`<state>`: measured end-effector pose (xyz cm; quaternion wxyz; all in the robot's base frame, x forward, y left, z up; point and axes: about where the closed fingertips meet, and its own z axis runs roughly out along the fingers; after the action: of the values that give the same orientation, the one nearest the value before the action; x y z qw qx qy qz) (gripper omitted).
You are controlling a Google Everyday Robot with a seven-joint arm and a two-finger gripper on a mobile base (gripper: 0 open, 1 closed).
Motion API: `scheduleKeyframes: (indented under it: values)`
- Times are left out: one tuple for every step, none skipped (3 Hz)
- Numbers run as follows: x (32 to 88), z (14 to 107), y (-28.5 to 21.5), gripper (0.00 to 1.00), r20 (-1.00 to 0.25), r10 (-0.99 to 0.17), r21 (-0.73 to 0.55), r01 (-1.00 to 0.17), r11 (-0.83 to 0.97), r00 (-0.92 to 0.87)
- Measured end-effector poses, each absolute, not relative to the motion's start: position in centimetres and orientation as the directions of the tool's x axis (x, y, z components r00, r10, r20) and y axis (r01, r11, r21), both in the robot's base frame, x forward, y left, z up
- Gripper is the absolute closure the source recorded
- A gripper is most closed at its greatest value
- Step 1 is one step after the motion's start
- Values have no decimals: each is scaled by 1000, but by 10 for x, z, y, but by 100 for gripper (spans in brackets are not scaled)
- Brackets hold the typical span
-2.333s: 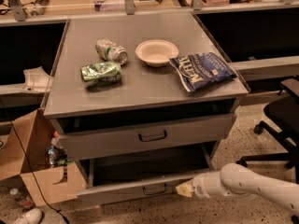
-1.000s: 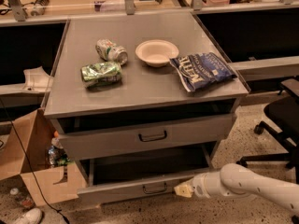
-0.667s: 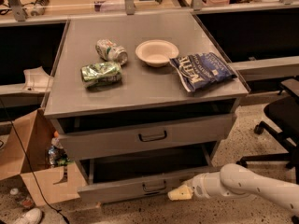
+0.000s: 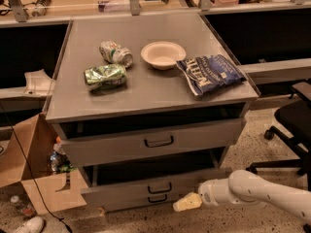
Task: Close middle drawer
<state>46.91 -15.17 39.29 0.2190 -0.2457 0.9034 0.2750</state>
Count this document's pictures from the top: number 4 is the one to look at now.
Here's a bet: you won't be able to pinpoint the grey drawer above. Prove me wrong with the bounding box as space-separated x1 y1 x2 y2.
81 148 232 207
63 103 245 166
100 191 186 213

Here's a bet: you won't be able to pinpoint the brown cardboard box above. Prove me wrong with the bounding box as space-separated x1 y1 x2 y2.
0 115 87 215

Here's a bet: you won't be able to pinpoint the white green soda can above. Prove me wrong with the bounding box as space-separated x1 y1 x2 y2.
99 41 133 68

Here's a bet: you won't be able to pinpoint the black floor cable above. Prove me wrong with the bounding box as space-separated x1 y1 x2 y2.
0 104 74 233

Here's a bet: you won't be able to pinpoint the blue chip bag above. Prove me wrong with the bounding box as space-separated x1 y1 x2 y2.
177 54 246 96

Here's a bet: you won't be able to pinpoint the white paper bowl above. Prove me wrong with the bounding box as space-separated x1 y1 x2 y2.
141 42 187 70

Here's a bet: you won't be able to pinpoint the crushed green soda can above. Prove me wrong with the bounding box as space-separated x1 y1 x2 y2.
84 64 127 91

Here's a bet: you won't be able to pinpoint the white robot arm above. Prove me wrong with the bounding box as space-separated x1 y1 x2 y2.
173 170 311 223

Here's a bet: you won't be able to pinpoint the white black handheld tool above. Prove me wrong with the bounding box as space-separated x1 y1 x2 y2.
31 0 52 17

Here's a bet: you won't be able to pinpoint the plastic bottles in box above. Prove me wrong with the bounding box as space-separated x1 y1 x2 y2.
50 136 74 175

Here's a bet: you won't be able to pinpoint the small jar on floor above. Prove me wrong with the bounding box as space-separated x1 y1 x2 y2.
21 206 36 217

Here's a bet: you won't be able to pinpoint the black office chair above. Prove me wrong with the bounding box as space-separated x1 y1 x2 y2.
245 81 311 233

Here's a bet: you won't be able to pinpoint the white shoe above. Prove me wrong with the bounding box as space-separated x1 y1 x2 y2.
14 216 45 233

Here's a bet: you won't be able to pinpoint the grey top drawer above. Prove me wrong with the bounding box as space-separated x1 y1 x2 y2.
63 103 245 166

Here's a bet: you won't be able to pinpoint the grey drawer cabinet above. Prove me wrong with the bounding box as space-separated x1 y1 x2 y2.
45 11 260 213

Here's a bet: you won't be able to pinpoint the grey bottom drawer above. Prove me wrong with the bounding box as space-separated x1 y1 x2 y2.
100 191 186 213

